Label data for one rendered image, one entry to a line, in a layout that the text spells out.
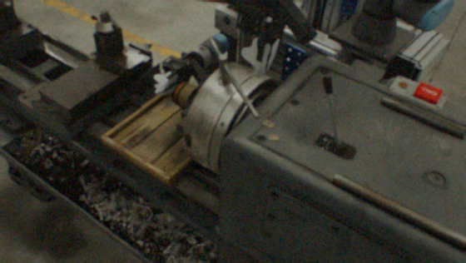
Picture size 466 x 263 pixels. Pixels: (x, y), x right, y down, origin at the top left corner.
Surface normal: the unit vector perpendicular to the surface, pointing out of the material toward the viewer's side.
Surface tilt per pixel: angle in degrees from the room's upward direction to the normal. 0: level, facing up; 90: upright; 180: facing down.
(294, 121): 0
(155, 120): 0
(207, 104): 40
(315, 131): 0
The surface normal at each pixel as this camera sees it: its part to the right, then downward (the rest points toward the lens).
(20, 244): 0.04, -0.72
